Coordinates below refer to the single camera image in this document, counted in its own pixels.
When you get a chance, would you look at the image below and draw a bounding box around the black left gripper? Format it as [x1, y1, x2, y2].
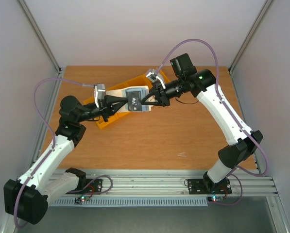
[77, 95, 128, 123]

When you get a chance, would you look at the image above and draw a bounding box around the black VIP card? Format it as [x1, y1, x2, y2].
[126, 88, 142, 112]

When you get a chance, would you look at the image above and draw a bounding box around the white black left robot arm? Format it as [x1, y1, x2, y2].
[3, 95, 128, 228]

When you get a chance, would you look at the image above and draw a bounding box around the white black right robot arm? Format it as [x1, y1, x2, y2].
[141, 53, 263, 193]

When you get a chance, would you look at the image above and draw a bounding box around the yellow plastic bin row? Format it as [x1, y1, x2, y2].
[84, 69, 170, 129]

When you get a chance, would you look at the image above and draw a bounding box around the left small circuit board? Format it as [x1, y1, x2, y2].
[74, 196, 90, 204]

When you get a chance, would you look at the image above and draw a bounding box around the small circuit board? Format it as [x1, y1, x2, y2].
[207, 196, 226, 202]
[74, 196, 90, 204]

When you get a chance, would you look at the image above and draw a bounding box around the right small circuit board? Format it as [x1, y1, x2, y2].
[207, 196, 226, 202]

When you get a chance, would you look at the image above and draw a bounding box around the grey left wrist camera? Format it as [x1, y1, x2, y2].
[94, 83, 106, 108]

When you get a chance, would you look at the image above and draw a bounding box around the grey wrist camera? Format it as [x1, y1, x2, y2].
[145, 68, 166, 89]
[94, 83, 106, 108]

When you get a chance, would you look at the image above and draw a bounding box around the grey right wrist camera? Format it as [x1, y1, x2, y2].
[145, 68, 166, 89]

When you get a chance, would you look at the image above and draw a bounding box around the left side aluminium rail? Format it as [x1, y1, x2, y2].
[31, 71, 64, 164]

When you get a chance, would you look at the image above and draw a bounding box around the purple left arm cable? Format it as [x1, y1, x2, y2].
[13, 78, 113, 229]

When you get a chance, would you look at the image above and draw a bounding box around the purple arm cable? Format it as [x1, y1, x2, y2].
[156, 38, 269, 206]
[13, 78, 113, 229]

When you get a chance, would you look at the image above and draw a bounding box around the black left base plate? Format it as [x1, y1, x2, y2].
[67, 179, 103, 195]

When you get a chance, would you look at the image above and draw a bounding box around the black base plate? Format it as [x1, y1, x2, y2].
[67, 179, 103, 195]
[184, 178, 232, 195]

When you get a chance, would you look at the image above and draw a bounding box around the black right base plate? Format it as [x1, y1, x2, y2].
[184, 178, 232, 195]

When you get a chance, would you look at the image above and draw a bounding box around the grey slotted cable duct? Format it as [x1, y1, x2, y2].
[51, 197, 208, 208]

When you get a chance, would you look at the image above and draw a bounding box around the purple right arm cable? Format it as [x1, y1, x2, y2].
[156, 38, 269, 206]

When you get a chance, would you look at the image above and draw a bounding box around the right side aluminium rail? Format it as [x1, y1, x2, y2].
[229, 71, 265, 174]

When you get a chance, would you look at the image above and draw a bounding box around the right rear aluminium frame post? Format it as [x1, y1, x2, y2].
[228, 0, 274, 75]

